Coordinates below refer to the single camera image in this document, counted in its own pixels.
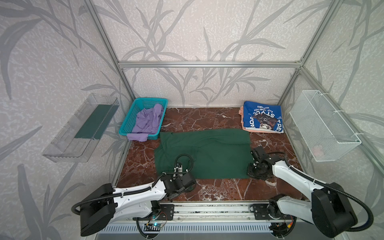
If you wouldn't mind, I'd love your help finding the dark green t shirt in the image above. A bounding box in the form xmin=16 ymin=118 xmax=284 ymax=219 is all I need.
xmin=155 ymin=129 xmax=253 ymax=180

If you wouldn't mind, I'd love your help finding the teal plastic laundry basket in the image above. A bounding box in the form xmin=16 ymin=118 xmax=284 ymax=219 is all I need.
xmin=119 ymin=98 xmax=168 ymax=142

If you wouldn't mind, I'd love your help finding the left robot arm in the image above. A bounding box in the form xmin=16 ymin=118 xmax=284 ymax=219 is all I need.
xmin=71 ymin=172 xmax=197 ymax=237

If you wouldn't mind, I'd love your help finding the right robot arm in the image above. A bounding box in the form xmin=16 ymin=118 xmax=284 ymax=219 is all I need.
xmin=247 ymin=146 xmax=358 ymax=238

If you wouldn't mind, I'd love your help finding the green circuit board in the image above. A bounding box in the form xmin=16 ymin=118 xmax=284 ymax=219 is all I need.
xmin=144 ymin=222 xmax=167 ymax=232

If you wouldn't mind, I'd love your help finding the folded blue printed t shirt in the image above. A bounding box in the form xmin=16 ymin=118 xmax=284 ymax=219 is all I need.
xmin=242 ymin=101 xmax=284 ymax=134

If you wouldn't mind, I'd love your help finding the lilac purple t shirt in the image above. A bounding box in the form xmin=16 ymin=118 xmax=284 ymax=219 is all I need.
xmin=127 ymin=104 xmax=164 ymax=142

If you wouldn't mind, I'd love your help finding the aluminium back crossbar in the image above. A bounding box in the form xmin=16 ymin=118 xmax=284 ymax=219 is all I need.
xmin=118 ymin=61 xmax=301 ymax=69

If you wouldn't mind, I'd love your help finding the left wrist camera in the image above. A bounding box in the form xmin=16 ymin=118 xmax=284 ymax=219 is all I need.
xmin=174 ymin=162 xmax=183 ymax=175

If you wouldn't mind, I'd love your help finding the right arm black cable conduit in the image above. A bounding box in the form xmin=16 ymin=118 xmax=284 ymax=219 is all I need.
xmin=266 ymin=151 xmax=375 ymax=232

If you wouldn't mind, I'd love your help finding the aluminium frame rail base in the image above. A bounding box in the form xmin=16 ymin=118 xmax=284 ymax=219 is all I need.
xmin=86 ymin=200 xmax=341 ymax=225

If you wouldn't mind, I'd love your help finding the white wire mesh basket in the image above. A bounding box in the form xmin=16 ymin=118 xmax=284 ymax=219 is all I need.
xmin=290 ymin=90 xmax=362 ymax=162

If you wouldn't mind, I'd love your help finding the clear acrylic wall shelf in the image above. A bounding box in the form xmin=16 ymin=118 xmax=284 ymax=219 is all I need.
xmin=42 ymin=94 xmax=120 ymax=163

